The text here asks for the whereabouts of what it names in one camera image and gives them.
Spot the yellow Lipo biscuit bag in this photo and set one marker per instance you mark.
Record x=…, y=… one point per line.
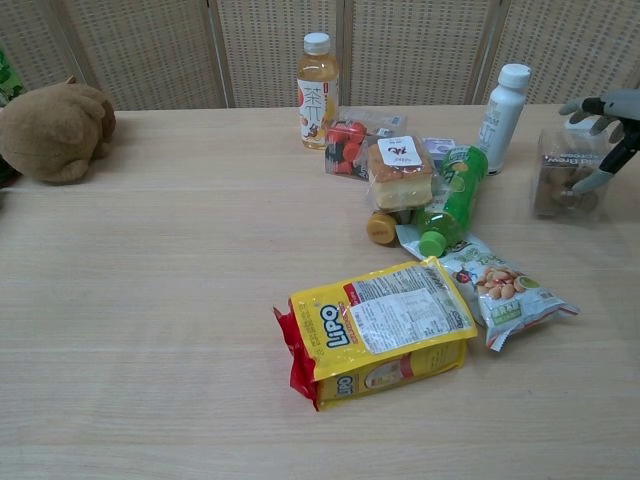
x=380, y=325

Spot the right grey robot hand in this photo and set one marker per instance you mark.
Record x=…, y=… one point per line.
x=622, y=107

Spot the brown bottle gold cap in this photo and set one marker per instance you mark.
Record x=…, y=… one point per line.
x=382, y=227

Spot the green soda bottle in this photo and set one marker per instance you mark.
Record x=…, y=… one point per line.
x=7, y=80

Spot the purple white small packet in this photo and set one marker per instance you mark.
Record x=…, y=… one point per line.
x=437, y=150

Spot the brown plush toy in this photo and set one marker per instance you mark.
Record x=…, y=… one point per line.
x=55, y=130

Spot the green tea bottle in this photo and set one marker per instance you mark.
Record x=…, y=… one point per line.
x=457, y=195

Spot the rattan folding screen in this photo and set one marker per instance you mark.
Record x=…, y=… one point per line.
x=280, y=50

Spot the wrapped sponge cake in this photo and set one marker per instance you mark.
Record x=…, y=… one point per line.
x=400, y=177

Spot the green nut snack bag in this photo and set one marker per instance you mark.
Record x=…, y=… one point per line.
x=505, y=295

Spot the white plastic drink bottle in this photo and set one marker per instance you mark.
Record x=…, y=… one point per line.
x=504, y=120

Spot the orange tea bottle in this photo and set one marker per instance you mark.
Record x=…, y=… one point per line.
x=316, y=100

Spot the red black clear pack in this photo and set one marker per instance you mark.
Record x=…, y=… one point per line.
x=345, y=142

